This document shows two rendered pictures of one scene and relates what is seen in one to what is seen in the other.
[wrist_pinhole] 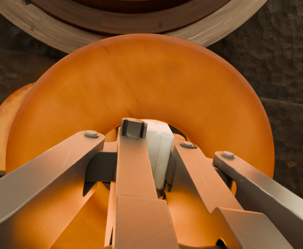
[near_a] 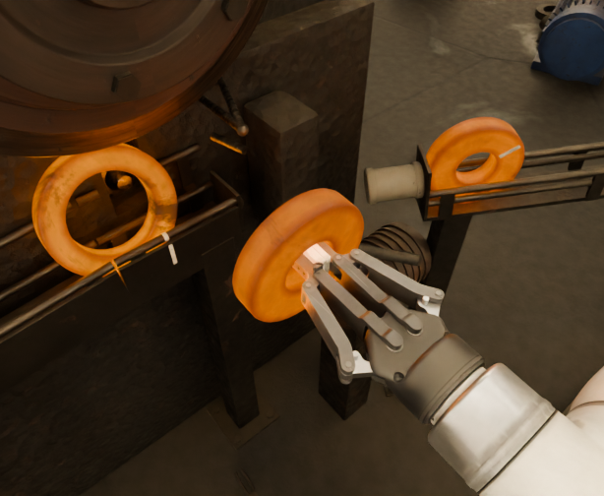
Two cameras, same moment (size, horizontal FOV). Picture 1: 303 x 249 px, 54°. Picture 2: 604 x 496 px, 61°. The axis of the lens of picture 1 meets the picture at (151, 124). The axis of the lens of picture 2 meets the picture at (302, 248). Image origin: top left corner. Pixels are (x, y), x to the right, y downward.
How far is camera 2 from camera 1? 0.41 m
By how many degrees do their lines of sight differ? 47
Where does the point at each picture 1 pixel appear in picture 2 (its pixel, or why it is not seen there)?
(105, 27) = (142, 110)
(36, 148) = (264, 294)
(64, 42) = (98, 141)
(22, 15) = (43, 143)
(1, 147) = (71, 253)
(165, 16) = not seen: hidden behind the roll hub
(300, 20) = not seen: outside the picture
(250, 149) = (353, 225)
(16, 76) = (11, 173)
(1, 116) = (48, 228)
